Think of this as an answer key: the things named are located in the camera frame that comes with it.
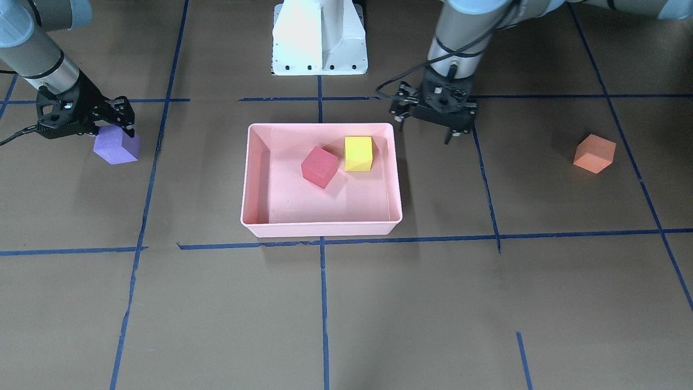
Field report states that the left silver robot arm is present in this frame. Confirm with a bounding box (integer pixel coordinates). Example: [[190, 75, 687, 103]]
[[389, 1, 564, 140]]

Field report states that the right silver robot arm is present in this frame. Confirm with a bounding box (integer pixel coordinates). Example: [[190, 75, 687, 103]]
[[1, 1, 135, 141]]

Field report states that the white mounting pillar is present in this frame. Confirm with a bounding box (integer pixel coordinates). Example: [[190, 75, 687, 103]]
[[271, 1, 369, 76]]

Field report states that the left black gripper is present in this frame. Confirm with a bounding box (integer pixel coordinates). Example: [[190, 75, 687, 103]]
[[398, 66, 475, 144]]

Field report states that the red foam block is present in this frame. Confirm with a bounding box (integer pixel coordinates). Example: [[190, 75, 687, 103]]
[[301, 146, 339, 189]]

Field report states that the orange foam block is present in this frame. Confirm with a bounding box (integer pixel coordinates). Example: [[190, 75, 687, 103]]
[[573, 134, 617, 174]]

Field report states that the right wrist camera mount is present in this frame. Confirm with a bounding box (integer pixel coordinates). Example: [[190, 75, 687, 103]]
[[36, 86, 97, 140]]

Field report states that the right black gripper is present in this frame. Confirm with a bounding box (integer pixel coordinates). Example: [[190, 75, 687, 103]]
[[67, 76, 135, 138]]

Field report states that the pink plastic bin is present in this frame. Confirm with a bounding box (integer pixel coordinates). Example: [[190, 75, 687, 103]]
[[240, 123, 403, 238]]

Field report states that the purple foam block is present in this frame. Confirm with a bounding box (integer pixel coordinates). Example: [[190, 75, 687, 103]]
[[93, 125, 141, 165]]

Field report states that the yellow foam block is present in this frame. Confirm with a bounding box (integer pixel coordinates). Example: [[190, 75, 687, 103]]
[[344, 136, 374, 171]]

